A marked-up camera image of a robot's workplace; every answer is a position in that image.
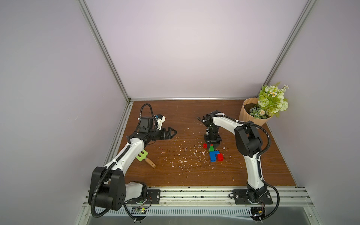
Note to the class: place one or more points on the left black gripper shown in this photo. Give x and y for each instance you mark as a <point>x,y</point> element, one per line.
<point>168,136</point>

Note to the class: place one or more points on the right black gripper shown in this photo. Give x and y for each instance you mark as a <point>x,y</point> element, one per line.
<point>212,140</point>

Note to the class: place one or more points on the blue small lego brick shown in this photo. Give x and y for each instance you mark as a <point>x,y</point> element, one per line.
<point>212,156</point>

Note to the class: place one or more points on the red small lego brick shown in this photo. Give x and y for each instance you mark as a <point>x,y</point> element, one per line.
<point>219,157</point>

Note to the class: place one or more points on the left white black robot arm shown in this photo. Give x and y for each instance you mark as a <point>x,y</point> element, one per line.
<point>108,189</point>

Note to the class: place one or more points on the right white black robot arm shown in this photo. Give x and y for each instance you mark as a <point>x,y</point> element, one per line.
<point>251,141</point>

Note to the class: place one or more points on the green white artificial flowers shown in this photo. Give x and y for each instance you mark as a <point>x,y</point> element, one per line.
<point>271,101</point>

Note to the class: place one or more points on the right circuit board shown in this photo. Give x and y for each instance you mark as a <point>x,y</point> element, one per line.
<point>257,213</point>

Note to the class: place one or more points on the circuit board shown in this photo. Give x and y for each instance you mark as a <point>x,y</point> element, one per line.
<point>257,213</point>
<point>139,211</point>

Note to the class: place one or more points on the left circuit board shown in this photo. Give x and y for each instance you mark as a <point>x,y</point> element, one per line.
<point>139,211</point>

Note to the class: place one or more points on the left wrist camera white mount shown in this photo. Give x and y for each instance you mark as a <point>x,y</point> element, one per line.
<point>160,119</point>

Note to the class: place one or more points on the green toy rake wooden handle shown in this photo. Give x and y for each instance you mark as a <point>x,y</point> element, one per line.
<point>143,155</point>

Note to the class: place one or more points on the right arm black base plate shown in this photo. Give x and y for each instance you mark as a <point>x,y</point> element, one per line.
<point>244,196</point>

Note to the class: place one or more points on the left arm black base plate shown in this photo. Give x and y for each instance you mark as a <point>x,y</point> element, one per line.
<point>152,196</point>

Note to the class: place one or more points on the aluminium front rail frame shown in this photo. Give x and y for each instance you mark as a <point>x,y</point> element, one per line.
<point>212,205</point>

